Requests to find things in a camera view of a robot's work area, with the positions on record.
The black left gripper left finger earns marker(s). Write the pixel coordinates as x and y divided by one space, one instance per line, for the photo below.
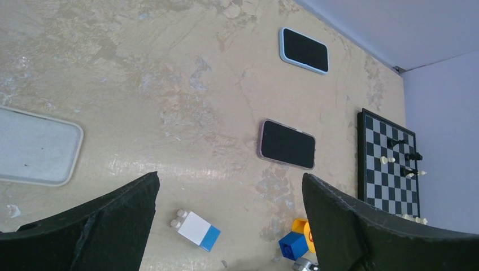
107 233

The white blue toy block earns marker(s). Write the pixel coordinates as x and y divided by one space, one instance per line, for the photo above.
196 229

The black chess piece right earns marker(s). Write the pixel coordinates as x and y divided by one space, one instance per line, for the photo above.
416 156

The phone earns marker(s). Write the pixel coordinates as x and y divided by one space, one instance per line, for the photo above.
303 51
283 144

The black chess piece far left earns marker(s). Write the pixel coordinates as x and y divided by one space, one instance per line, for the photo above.
391 142

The white chess piece left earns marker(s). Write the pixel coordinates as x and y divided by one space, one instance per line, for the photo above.
385 160

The white chess piece front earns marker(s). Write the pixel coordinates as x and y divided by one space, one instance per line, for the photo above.
415 219

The white chess piece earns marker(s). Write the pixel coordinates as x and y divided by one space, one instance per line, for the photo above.
415 219
385 160

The orange blue toy block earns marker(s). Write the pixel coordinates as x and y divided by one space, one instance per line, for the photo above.
299 241

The black chess piece near pawn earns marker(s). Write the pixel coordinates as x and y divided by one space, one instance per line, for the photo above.
405 172

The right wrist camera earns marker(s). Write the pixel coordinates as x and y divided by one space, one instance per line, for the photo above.
303 264

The black white chessboard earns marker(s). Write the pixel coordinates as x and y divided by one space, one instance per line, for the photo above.
381 185

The phone in light-blue case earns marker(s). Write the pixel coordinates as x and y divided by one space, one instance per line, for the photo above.
303 51

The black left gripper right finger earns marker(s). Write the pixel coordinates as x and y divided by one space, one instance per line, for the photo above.
350 234

